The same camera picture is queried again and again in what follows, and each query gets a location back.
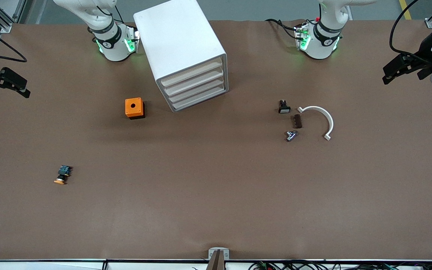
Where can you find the silver metal fitting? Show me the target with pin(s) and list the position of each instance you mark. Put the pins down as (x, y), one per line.
(290, 136)

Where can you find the brown rectangular block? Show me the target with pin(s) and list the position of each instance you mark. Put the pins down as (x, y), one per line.
(297, 121)

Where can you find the orange box with hole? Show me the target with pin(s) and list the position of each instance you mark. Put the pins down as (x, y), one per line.
(133, 107)

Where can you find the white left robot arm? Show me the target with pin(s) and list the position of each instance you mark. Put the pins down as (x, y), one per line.
(323, 45)

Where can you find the white plastic drawer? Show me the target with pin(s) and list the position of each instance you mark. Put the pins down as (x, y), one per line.
(197, 89)
(194, 81)
(191, 72)
(200, 97)

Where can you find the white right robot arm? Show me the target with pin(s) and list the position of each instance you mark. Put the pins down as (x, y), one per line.
(114, 48)

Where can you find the white curved plastic bracket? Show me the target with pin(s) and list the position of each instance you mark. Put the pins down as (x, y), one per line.
(330, 123)

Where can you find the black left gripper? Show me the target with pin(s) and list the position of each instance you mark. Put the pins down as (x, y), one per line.
(425, 49)

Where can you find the white drawer cabinet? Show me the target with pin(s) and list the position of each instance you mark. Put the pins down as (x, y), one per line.
(178, 41)

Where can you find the white table edge rail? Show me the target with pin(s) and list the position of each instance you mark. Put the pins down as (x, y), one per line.
(51, 265)

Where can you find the black white push button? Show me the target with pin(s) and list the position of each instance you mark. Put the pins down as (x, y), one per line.
(284, 108)

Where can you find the grey metal table bracket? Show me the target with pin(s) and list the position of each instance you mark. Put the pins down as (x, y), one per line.
(212, 255)

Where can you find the orange push button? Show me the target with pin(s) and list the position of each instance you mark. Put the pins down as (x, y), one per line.
(64, 173)

